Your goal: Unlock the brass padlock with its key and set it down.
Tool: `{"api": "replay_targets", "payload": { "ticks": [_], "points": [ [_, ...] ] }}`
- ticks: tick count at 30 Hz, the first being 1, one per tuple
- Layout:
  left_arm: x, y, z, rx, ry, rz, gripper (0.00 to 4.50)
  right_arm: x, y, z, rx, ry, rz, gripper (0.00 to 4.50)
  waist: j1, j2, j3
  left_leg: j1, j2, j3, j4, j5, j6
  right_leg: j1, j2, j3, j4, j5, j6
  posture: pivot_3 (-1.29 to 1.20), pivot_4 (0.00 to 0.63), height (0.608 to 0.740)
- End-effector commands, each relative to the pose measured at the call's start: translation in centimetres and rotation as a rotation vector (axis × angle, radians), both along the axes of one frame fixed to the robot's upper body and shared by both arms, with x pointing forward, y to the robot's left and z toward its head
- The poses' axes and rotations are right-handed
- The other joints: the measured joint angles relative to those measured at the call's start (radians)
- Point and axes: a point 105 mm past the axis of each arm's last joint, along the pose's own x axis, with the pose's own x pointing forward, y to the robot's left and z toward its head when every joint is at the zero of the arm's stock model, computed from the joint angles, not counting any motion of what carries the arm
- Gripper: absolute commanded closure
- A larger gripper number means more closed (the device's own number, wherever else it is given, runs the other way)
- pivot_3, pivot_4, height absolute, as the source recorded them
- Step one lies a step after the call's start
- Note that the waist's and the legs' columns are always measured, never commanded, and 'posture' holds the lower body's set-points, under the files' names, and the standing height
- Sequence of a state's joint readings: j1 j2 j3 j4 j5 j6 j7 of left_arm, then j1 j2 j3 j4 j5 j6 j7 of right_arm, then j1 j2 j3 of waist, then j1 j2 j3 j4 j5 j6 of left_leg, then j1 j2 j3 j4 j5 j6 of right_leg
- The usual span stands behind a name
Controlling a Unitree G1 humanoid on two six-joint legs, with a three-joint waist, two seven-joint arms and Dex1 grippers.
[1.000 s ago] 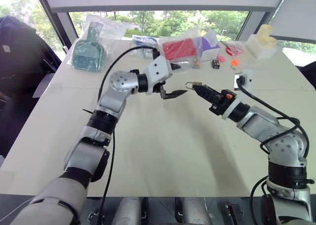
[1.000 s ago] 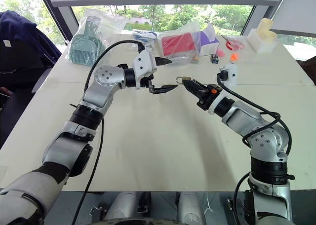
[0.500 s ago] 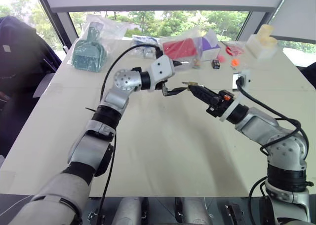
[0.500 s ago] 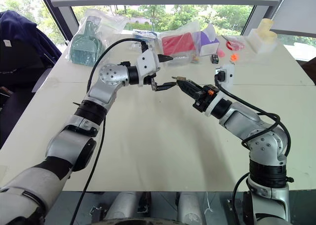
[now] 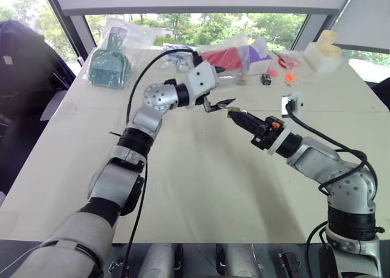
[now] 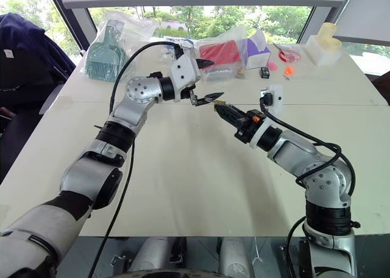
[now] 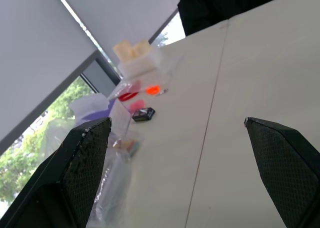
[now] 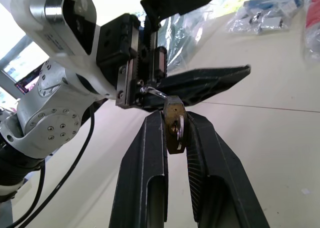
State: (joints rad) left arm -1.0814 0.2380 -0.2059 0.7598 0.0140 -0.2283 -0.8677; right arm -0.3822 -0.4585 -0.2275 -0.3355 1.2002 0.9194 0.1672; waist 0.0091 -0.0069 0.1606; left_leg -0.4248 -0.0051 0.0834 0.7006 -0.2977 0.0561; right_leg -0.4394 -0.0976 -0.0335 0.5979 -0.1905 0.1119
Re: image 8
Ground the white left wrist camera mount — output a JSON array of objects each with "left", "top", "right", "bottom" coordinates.
[{"left": 9, "top": 0, "right": 118, "bottom": 101}]

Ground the clear bag with red item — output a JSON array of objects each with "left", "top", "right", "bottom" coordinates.
[{"left": 300, "top": 0, "right": 320, "bottom": 67}]

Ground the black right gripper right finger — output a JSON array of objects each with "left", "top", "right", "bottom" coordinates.
[{"left": 185, "top": 111, "right": 271, "bottom": 228}]

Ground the clear bag with grey parts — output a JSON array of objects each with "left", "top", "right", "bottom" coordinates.
[{"left": 225, "top": 0, "right": 313, "bottom": 36}]

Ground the brass padlock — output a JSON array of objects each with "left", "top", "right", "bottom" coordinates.
[{"left": 139, "top": 85, "right": 188, "bottom": 156}]

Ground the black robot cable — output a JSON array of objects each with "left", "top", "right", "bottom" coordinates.
[
  {"left": 0, "top": 160, "right": 47, "bottom": 228},
  {"left": 9, "top": 104, "right": 96, "bottom": 228}
]

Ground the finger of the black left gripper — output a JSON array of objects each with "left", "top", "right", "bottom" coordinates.
[
  {"left": 139, "top": 0, "right": 226, "bottom": 31},
  {"left": 143, "top": 64, "right": 252, "bottom": 113}
]

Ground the empty clear plastic bag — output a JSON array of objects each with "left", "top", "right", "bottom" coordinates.
[{"left": 158, "top": 0, "right": 226, "bottom": 75}]

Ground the silver key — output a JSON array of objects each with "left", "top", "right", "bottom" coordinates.
[{"left": 174, "top": 114, "right": 186, "bottom": 151}]

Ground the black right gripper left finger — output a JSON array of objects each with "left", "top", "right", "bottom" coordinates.
[{"left": 108, "top": 110, "right": 169, "bottom": 228}]

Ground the dark monitor screen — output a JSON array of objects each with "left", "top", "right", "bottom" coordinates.
[{"left": 14, "top": 67, "right": 43, "bottom": 96}]

